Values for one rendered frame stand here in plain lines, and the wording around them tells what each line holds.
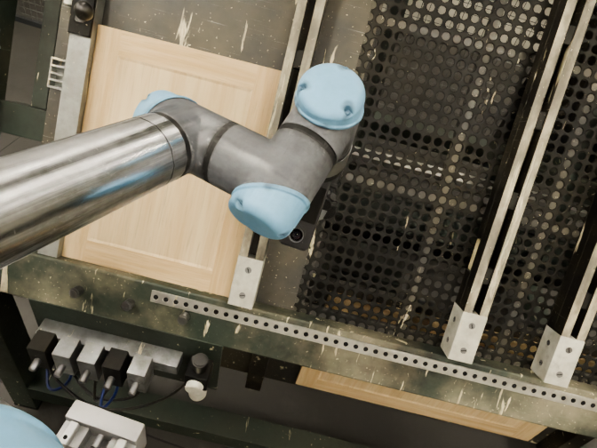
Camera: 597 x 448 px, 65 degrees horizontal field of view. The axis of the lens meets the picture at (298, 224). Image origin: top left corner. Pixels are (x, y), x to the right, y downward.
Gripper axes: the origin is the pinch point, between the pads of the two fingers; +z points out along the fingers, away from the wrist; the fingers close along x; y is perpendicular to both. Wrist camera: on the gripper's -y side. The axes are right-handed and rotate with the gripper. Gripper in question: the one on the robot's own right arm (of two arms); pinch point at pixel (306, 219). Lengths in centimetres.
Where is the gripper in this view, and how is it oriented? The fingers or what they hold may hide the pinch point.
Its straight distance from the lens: 81.3
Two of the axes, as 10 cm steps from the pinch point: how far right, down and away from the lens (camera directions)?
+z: -0.4, 3.3, 9.4
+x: -9.5, -3.1, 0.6
